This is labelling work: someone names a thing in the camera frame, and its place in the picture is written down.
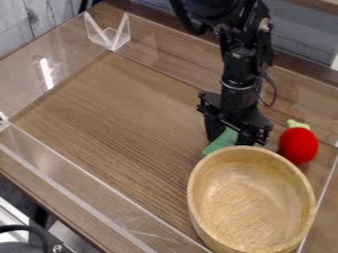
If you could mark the green foam block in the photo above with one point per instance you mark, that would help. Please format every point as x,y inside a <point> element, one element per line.
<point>225,140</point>

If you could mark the clear acrylic tray wall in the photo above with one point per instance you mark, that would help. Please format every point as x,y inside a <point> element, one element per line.
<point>107,218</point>

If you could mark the black metal device base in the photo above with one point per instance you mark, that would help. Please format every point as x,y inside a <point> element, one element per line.
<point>40,241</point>

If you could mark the wooden bowl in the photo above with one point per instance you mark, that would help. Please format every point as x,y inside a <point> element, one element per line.
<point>251,203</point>

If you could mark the red plush strawberry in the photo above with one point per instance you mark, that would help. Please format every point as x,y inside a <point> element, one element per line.
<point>298,142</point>

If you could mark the clear acrylic corner bracket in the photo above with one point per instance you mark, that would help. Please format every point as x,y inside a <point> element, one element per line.
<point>110,38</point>

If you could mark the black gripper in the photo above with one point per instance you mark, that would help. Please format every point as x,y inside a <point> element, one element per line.
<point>234,109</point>

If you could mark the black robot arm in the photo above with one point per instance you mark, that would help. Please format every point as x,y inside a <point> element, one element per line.
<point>241,23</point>

